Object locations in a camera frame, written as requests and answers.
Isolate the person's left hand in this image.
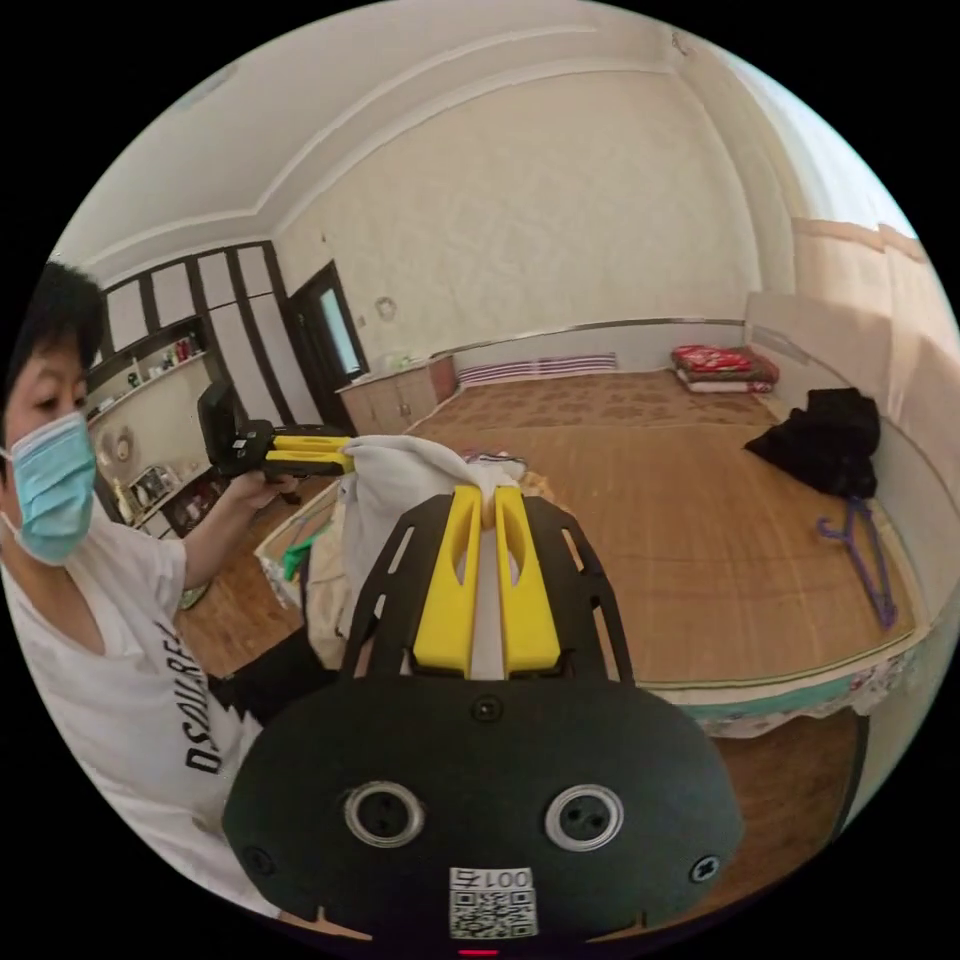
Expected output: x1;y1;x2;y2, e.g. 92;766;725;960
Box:
224;470;303;520

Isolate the person's left forearm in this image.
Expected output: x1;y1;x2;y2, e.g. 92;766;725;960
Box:
179;491;260;592

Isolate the bed with woven mat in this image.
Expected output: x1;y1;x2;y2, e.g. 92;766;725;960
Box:
258;367;933;742

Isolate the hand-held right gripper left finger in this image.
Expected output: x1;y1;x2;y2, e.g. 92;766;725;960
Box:
412;484;483;674

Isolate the white short sleeve shirt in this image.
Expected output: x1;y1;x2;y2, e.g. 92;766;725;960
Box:
333;434;543;676

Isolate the white and dark wall cupboard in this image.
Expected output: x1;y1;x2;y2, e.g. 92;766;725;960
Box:
83;239;303;543

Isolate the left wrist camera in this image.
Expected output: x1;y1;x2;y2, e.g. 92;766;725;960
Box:
197;379;238;453

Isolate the low wooden cabinet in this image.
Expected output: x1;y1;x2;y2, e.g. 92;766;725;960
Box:
334;353;460;437

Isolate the black garment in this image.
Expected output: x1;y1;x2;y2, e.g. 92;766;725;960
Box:
743;386;883;501

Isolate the dark door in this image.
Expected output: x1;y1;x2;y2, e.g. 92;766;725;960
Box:
286;259;372;434

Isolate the folded red blanket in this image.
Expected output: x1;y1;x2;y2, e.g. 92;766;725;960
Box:
669;344;782;396

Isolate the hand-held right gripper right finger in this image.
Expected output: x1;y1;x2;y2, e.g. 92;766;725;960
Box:
493;485;562;673

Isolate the pale pink curtain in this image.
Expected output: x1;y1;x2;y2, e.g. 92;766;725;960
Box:
789;215;960;481

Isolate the striped pillow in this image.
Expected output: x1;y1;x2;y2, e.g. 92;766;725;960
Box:
455;352;619;388

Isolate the purple clothes hanger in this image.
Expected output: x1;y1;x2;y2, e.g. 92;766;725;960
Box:
816;494;900;631

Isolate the person's body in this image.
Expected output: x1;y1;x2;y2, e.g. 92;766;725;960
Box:
0;258;340;925

